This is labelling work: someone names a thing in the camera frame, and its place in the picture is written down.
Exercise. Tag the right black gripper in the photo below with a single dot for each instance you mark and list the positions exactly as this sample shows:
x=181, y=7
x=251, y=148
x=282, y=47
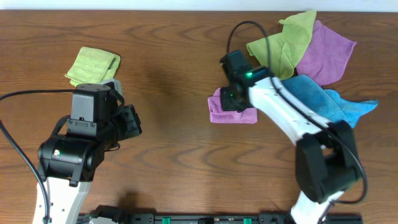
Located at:
x=226, y=101

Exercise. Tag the crumpled green cloth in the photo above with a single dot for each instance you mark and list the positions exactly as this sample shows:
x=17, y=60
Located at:
x=283, y=51

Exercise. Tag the blue cloth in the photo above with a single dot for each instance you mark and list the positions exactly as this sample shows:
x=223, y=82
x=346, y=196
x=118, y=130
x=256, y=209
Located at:
x=327, y=103

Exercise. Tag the purple cloth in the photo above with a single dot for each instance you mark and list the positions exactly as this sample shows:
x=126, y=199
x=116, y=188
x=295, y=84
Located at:
x=327, y=55
x=217, y=115

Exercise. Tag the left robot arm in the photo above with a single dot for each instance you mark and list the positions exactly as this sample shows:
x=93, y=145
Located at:
x=67, y=167

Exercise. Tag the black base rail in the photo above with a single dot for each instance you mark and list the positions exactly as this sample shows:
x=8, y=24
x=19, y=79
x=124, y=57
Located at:
x=108, y=214

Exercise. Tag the purple cloth under pile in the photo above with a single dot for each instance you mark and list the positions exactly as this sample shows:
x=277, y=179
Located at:
x=327, y=55

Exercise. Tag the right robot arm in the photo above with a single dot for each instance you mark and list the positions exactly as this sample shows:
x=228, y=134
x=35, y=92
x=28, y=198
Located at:
x=326, y=159

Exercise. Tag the folded green cloth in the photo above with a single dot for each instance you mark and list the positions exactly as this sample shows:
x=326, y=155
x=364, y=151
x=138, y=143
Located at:
x=93, y=66

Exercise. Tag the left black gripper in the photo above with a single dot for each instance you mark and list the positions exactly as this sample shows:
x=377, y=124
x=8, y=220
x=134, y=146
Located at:
x=131, y=121

